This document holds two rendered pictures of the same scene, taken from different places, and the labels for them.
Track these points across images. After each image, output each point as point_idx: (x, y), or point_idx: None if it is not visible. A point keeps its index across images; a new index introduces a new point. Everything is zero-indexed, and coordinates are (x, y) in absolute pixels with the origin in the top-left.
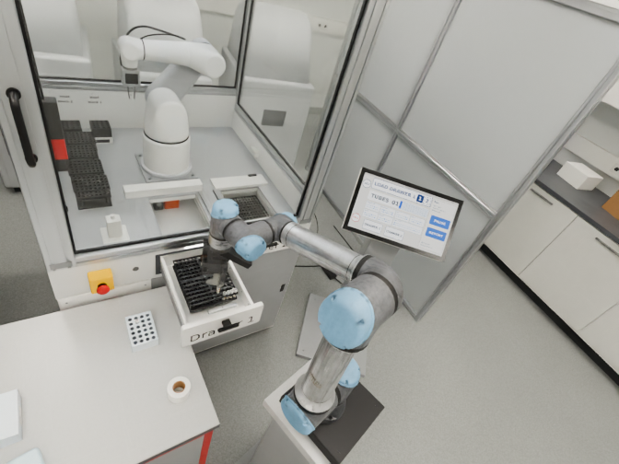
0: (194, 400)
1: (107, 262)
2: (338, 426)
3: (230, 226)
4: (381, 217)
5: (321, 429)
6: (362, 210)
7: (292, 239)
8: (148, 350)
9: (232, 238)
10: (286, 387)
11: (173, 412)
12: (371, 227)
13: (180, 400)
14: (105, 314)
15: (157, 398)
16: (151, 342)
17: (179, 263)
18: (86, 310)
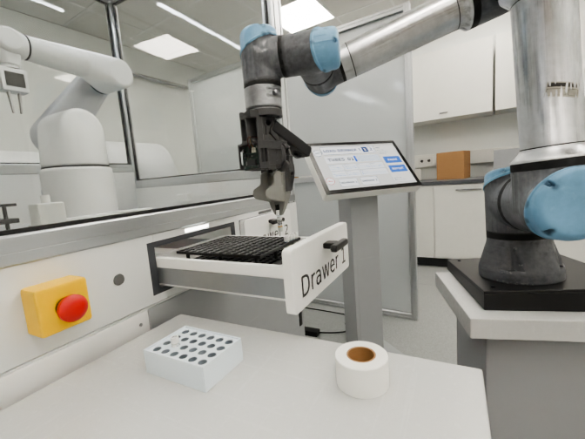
0: (402, 373)
1: (63, 260)
2: (575, 275)
3: (285, 35)
4: (350, 172)
5: (573, 284)
6: (331, 173)
7: (358, 43)
8: (234, 374)
9: (299, 38)
10: (464, 300)
11: (401, 408)
12: (349, 183)
13: (386, 379)
14: (88, 385)
15: (342, 411)
16: (231, 347)
17: (189, 249)
18: (31, 402)
